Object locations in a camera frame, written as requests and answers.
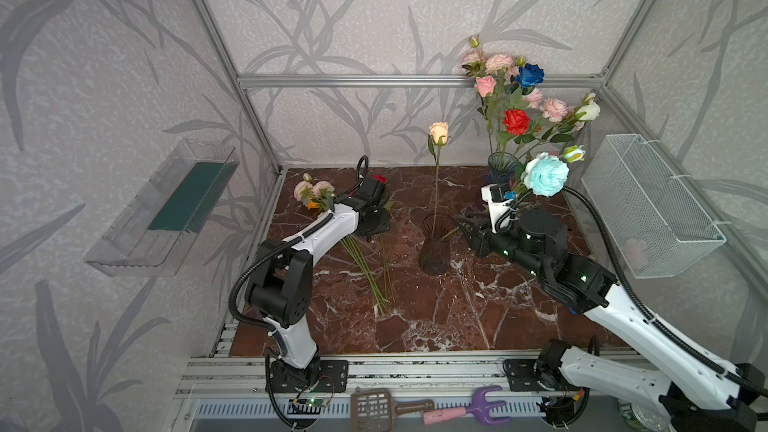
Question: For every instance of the pale blue white flower stem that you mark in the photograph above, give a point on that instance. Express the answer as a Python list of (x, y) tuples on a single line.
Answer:
[(546, 174)]

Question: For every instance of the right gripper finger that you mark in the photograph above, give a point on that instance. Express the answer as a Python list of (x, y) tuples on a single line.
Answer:
[(471, 224), (478, 243)]

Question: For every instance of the dark red glass vase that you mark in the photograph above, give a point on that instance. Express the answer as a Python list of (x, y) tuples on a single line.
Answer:
[(435, 253)]

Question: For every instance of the large red rose stem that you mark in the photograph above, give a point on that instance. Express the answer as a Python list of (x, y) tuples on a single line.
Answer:
[(515, 124)]

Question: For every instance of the blue rose stem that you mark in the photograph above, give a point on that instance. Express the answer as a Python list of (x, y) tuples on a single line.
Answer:
[(528, 78)]

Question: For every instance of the purple glass vase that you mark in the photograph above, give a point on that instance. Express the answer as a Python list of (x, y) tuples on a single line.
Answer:
[(503, 168)]

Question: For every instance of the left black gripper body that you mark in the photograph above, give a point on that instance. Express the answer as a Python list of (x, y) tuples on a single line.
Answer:
[(372, 190)]

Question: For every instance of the cream peach rose stem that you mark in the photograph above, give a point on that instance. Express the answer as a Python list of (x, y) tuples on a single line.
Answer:
[(438, 136)]

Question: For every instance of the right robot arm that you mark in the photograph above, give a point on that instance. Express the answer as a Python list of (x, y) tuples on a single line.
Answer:
[(689, 387)]

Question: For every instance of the metal tin can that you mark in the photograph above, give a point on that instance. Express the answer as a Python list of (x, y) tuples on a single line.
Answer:
[(639, 419)]

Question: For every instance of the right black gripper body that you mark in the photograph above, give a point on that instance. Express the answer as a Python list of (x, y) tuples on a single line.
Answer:
[(482, 234)]

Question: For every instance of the bunch of artificial flowers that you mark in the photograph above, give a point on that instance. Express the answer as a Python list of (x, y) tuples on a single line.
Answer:
[(336, 224)]

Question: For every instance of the white rose stem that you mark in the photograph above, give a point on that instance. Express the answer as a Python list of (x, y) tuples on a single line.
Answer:
[(563, 123)]

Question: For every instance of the purple pink garden fork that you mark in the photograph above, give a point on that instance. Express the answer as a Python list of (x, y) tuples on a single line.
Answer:
[(480, 408)]

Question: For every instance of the clear plastic wall shelf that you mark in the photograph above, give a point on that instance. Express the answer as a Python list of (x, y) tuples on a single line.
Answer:
[(158, 228)]

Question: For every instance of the pink item in basket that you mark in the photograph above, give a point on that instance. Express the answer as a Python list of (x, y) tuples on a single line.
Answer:
[(636, 255)]

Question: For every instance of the white wire mesh basket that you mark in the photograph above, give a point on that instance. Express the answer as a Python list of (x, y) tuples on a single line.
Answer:
[(639, 196)]

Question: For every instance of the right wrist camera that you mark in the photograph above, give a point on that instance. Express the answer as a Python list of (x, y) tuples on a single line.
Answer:
[(502, 206)]

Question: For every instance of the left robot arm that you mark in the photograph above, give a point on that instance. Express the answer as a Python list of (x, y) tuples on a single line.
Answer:
[(275, 292)]

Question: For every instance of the pink flower stem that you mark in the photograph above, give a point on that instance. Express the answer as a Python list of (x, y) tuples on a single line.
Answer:
[(537, 140), (504, 67), (491, 96)]

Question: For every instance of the brown plastic scoop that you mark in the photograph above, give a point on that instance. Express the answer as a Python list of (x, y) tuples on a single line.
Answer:
[(376, 410)]

